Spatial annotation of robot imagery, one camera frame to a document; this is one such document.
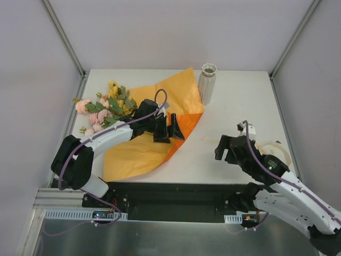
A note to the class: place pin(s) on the white ribbed ceramic vase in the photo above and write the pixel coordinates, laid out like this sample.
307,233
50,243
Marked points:
206,82

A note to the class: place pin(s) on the right white cable duct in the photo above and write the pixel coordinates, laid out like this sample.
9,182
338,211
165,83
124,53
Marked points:
233,219

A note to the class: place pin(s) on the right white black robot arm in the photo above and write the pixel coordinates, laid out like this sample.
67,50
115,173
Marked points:
279,192

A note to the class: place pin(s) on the orange wrapping paper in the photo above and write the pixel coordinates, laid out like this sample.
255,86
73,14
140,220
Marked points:
142,155

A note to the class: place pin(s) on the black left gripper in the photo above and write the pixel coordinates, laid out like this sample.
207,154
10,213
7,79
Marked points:
160,129

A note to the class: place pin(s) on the white cable duct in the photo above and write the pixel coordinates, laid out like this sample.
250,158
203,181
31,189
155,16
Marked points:
84,215
233,219

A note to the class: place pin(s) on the aluminium corner post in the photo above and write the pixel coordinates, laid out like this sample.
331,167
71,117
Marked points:
63,36
295,36

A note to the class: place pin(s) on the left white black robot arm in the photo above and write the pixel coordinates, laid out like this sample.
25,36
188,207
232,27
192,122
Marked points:
74,159

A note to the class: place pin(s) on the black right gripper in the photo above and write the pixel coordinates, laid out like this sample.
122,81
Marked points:
227,149

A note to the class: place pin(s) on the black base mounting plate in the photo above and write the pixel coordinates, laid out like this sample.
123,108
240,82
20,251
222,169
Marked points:
175,202

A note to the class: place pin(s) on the aluminium rail frame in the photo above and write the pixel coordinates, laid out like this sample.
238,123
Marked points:
53,198

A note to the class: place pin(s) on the left white cable duct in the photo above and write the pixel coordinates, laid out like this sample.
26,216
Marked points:
84,215

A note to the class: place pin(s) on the left aluminium corner post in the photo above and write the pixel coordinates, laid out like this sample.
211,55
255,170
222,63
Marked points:
63,36

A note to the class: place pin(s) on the pink yellow flower bouquet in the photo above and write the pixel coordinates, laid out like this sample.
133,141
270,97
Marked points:
106,109

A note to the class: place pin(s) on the right aluminium corner post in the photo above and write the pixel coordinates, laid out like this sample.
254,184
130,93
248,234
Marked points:
295,36

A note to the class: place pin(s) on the cream ribbon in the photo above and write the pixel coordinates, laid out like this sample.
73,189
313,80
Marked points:
276,149

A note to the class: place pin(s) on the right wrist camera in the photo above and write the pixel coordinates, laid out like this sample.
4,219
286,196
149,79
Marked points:
243,128

